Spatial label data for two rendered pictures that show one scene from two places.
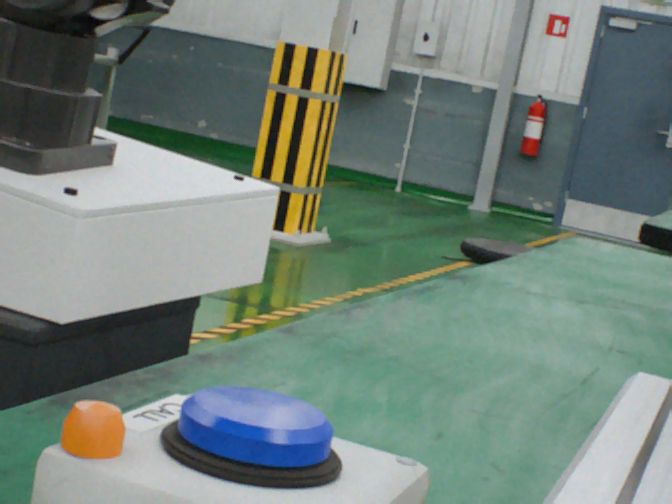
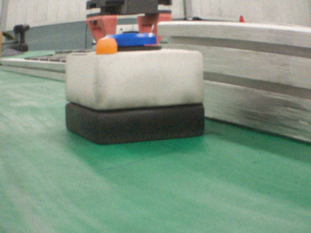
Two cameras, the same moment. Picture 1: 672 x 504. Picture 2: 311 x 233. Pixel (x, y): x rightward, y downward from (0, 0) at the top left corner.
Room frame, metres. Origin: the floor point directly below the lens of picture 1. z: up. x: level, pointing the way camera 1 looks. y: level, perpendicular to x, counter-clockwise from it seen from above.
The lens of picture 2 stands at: (-0.05, 0.33, 0.85)
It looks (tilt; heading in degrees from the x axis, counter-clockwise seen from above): 8 degrees down; 316
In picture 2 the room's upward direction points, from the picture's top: 1 degrees counter-clockwise
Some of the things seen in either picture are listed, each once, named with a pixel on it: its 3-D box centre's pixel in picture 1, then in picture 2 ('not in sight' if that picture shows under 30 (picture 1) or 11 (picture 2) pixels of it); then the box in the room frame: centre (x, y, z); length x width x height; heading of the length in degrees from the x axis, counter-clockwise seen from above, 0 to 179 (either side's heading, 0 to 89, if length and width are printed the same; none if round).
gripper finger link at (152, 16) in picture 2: not in sight; (136, 33); (0.55, -0.23, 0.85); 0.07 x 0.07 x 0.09; 72
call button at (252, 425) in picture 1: (253, 440); (129, 45); (0.30, 0.01, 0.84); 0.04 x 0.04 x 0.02
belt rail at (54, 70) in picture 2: not in sight; (39, 67); (1.02, -0.37, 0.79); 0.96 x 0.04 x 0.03; 161
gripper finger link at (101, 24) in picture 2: not in sight; (118, 34); (0.56, -0.20, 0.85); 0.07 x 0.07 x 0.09; 72
